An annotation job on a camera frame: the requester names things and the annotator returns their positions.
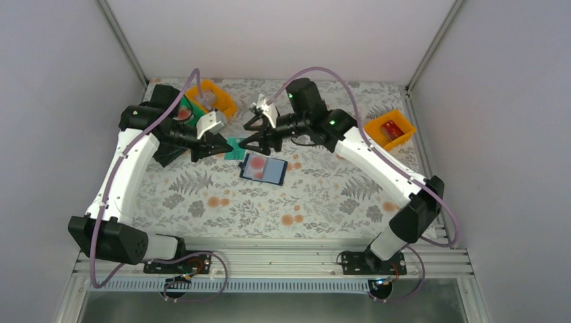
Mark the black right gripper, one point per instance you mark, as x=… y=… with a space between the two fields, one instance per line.
x=268 y=133

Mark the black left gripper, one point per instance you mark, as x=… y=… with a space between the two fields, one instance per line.
x=198 y=145

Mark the teal card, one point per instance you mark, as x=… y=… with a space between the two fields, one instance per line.
x=237 y=153

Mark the blue leather card holder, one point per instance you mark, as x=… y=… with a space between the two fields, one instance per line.
x=264 y=169

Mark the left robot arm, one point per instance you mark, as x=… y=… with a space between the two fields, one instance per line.
x=105 y=232

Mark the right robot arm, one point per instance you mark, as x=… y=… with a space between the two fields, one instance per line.
x=339 y=132

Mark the red circle card in green bin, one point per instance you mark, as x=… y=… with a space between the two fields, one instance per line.
x=184 y=115

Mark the red card in right bin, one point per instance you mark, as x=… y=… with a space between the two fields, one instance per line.
x=391 y=130

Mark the green plastic bin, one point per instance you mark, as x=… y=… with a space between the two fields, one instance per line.
x=198 y=111

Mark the black plastic bin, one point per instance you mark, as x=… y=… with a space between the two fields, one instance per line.
x=167 y=153

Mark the orange plastic bin left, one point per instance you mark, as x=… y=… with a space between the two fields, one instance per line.
x=211 y=98

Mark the orange plastic bin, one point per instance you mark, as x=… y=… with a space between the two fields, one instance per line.
x=372 y=128
x=211 y=98

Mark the orange plastic bin right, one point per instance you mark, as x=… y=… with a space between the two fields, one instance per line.
x=372 y=128

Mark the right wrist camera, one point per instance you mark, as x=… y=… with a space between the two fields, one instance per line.
x=260 y=105

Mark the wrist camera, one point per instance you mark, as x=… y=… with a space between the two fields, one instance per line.
x=260 y=105
x=212 y=122

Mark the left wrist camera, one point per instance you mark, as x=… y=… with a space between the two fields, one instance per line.
x=212 y=122

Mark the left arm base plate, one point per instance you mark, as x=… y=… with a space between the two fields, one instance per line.
x=192 y=263

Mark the aluminium rail frame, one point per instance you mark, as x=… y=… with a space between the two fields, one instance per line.
x=298 y=258

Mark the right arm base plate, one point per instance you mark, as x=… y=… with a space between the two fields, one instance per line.
x=366 y=263

